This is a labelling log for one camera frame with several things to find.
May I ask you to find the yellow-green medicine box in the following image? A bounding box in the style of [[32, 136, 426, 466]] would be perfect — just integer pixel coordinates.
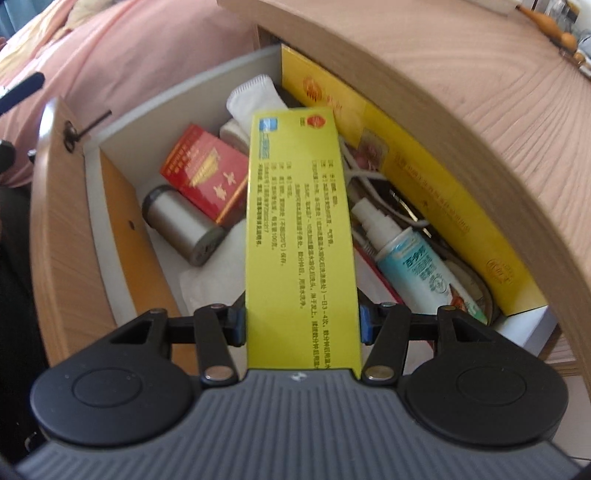
[[244, 107, 365, 376]]

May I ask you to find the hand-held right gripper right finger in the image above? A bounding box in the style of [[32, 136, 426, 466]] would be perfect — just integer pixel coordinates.
[[358, 302, 500, 387]]

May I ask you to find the black drawer handle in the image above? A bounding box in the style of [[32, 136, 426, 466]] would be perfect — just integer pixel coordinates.
[[62, 110, 114, 154]]

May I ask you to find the pink bed sheet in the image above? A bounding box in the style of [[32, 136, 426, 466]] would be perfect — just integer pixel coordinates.
[[0, 0, 260, 189]]

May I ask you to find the white bandage roll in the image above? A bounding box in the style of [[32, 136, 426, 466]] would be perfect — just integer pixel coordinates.
[[219, 119, 253, 157]]

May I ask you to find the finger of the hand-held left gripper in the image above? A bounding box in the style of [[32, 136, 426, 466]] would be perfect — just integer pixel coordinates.
[[0, 72, 46, 117]]

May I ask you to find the white cable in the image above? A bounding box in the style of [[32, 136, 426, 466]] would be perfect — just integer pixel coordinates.
[[341, 137, 431, 232]]

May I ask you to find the white spray bottle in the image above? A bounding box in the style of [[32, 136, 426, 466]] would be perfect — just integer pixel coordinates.
[[350, 198, 490, 325]]

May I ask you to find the silver metal cylinder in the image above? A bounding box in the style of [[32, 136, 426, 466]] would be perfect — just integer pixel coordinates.
[[141, 184, 227, 268]]

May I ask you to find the red booklet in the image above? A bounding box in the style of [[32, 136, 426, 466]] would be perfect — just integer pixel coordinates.
[[353, 246, 408, 306]]

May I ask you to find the white folded cloth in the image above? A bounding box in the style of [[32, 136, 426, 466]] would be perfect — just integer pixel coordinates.
[[226, 74, 291, 127]]

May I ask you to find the dark oval tin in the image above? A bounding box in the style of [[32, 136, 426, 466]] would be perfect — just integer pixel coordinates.
[[441, 256, 503, 325]]

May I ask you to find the large yellow flat box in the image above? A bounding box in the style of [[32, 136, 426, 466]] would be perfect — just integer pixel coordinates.
[[281, 44, 549, 317]]

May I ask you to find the clear glass jar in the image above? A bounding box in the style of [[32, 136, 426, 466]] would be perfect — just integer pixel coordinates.
[[547, 0, 591, 35]]

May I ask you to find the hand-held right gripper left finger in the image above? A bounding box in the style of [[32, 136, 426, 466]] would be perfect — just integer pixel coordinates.
[[108, 292, 247, 387]]

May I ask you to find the wooden bedside cabinet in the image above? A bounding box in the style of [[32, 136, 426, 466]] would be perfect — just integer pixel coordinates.
[[216, 0, 591, 377]]

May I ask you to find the red cigarette pack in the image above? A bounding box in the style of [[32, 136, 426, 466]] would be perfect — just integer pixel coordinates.
[[159, 124, 250, 230]]

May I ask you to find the pale yellow pillow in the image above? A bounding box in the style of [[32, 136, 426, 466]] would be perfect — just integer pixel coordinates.
[[0, 0, 100, 63]]

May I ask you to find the wooden drawer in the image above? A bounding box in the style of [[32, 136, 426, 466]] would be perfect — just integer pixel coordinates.
[[30, 45, 560, 371]]

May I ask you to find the wooden gourd ornament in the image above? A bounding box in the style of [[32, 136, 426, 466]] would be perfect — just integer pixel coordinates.
[[518, 4, 579, 51]]

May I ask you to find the white tissue paper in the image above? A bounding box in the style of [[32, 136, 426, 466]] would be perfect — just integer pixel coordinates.
[[178, 220, 248, 316]]

